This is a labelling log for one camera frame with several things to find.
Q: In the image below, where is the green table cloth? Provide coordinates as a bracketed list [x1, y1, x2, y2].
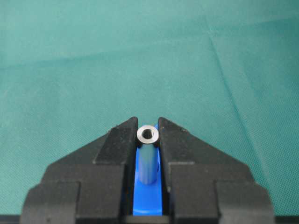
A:
[0, 0, 299, 216]

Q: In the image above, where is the silver metal shaft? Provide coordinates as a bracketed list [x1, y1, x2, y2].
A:
[137, 125, 159, 185]

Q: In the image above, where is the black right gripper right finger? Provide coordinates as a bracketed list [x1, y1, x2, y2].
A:
[158, 117, 275, 224]

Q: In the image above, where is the blue plastic gear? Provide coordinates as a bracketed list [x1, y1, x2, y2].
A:
[133, 141, 162, 216]

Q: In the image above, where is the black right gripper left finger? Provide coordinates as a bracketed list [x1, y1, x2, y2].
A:
[20, 117, 138, 224]

